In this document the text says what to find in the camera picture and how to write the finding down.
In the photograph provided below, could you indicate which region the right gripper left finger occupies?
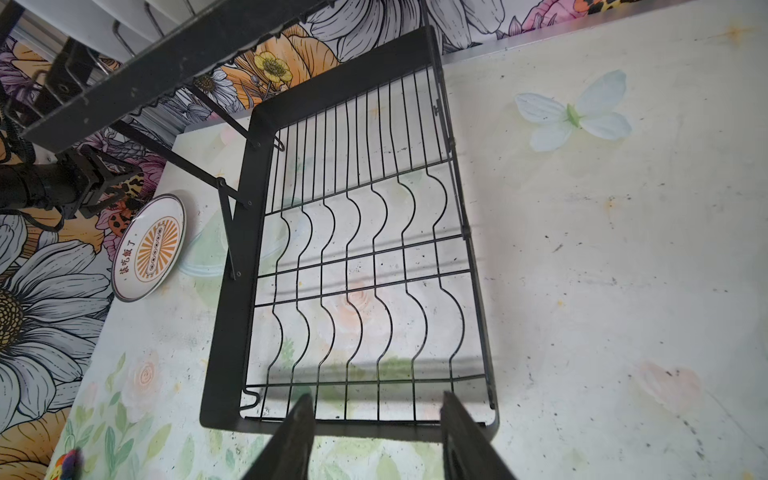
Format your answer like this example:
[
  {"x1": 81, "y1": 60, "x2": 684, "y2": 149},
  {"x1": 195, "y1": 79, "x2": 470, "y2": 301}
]
[{"x1": 241, "y1": 394, "x2": 315, "y2": 480}]

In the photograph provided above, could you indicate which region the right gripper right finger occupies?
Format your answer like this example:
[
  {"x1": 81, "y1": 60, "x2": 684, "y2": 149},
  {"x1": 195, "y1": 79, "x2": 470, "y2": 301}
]
[{"x1": 440, "y1": 391, "x2": 516, "y2": 480}]

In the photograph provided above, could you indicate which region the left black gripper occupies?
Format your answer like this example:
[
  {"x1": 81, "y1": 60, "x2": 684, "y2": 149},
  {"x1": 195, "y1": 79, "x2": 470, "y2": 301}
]
[{"x1": 1, "y1": 145, "x2": 142, "y2": 219}]

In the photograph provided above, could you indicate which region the orange sunburst plate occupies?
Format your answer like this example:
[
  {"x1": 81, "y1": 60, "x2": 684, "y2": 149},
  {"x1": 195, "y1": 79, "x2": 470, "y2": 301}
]
[{"x1": 111, "y1": 194, "x2": 187, "y2": 303}]

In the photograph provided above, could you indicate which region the small colourful toy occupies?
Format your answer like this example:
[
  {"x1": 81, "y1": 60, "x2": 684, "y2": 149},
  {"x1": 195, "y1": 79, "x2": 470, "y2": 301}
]
[{"x1": 50, "y1": 448, "x2": 84, "y2": 480}]

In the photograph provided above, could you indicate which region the black wire dish rack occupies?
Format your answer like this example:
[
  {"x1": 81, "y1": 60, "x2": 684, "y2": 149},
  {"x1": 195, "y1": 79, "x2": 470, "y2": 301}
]
[{"x1": 4, "y1": 1, "x2": 500, "y2": 442}]

